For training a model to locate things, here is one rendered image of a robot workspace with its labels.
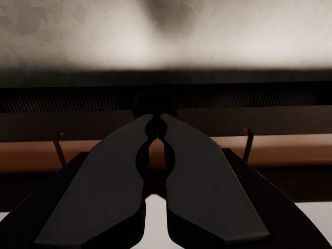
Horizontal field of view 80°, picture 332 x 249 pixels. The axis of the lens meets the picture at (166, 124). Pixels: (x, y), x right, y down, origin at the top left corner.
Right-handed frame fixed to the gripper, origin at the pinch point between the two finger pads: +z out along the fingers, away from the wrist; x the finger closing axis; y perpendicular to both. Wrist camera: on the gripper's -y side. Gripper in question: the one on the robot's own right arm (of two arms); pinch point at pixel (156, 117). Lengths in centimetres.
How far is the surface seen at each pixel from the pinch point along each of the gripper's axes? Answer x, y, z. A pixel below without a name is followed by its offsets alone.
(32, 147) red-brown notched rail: -11.7, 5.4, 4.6
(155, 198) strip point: -0.4, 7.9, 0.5
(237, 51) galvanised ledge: 11.4, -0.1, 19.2
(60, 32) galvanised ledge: -13.1, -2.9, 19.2
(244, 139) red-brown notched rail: 8.0, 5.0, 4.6
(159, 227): -0.1, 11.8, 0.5
